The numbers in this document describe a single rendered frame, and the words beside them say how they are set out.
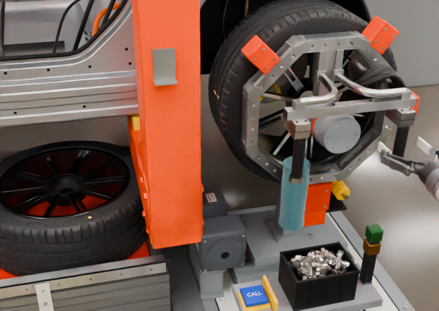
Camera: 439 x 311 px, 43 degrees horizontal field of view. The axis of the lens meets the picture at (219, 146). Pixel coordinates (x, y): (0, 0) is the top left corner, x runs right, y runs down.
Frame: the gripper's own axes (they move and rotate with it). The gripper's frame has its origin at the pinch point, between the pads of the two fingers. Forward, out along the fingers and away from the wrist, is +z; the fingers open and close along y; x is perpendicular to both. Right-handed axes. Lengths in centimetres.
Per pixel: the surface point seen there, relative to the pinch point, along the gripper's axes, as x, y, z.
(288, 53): 25.1, -31.4, 20.8
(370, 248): -23.1, -16.5, -18.9
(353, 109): 13.3, -17.0, 1.7
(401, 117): 10.2, -2.3, -1.2
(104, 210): -33, -92, 33
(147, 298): -59, -81, 13
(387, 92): 17.6, -6.5, 2.1
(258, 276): -67, -36, 23
